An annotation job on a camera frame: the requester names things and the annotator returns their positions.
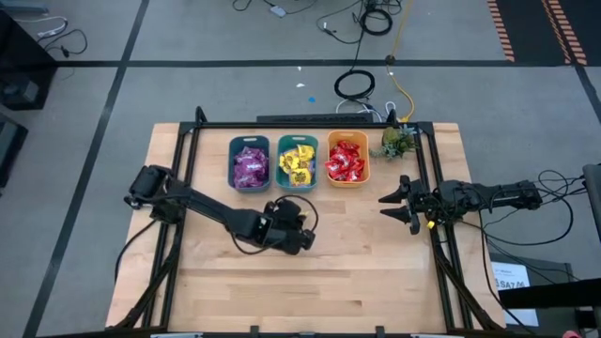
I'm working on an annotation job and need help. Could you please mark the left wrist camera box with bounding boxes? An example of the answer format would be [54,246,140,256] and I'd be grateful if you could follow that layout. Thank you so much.
[270,197,305,230]

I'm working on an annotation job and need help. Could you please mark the teal plastic bin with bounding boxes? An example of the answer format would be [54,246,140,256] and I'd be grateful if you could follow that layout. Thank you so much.
[275,134,320,193]

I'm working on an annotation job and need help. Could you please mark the coiled black floor cable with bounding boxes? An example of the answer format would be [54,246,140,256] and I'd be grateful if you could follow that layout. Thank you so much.
[359,7,393,37]
[332,69,377,101]

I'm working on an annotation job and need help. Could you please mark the yellow Sour Patch candy bag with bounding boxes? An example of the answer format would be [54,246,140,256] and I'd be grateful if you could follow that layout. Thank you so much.
[278,148,302,175]
[295,144,317,164]
[288,166,315,188]

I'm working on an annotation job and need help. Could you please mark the grey metal post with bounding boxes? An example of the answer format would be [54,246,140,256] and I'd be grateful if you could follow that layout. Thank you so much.
[581,162,601,236]

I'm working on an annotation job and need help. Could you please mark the white floor cables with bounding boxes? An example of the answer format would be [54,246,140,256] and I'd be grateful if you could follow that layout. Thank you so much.
[335,97,398,124]

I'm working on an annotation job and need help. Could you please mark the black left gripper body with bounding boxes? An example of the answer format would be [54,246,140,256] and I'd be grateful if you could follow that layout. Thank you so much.
[253,213,318,257]

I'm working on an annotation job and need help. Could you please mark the yellow power cable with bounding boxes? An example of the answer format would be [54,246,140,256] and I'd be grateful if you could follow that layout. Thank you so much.
[384,0,416,124]

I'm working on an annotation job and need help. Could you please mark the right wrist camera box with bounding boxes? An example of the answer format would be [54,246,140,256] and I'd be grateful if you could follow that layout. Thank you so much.
[436,179,471,212]

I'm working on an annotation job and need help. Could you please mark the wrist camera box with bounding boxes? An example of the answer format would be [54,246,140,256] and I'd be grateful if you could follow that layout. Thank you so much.
[270,197,305,230]
[436,179,471,212]

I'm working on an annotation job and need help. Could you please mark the black left base cable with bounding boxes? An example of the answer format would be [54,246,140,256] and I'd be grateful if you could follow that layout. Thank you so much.
[114,217,160,285]

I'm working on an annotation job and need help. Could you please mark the potted succulent plant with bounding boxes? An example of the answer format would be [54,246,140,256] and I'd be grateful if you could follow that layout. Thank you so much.
[368,123,420,162]

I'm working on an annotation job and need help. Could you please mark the black side cart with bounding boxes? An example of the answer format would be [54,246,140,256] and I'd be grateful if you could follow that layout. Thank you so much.
[487,255,601,338]

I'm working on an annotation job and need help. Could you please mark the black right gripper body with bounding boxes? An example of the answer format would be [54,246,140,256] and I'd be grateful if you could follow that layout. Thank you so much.
[398,174,443,237]

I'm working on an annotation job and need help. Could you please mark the dark grey equipment box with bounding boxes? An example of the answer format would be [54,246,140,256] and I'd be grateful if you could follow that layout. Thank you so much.
[0,112,29,189]

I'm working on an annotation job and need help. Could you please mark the purple Skittles candy bag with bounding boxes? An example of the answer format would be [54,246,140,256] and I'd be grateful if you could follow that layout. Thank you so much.
[233,172,264,190]
[239,146,269,165]
[233,158,270,178]

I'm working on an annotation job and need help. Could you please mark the black cabinet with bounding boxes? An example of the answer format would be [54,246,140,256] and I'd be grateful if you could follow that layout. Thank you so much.
[0,8,58,112]

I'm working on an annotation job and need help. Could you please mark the long black power bar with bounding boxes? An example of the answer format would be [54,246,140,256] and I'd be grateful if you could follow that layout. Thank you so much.
[255,113,392,125]

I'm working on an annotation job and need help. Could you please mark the slate blue plastic bin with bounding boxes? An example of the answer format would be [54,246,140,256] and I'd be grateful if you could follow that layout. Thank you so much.
[227,134,272,193]

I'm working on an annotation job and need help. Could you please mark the black aluminium table frame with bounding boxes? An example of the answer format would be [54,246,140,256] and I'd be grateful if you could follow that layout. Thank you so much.
[112,105,506,335]

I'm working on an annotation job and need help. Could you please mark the orange plastic bin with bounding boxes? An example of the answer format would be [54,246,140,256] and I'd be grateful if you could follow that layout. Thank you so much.
[326,129,372,189]

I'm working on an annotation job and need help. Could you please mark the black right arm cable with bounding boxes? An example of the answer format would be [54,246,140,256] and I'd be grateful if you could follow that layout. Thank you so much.
[462,168,591,283]

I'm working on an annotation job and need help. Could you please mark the white paper sign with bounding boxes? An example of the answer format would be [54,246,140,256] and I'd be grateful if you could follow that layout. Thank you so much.
[490,261,540,328]

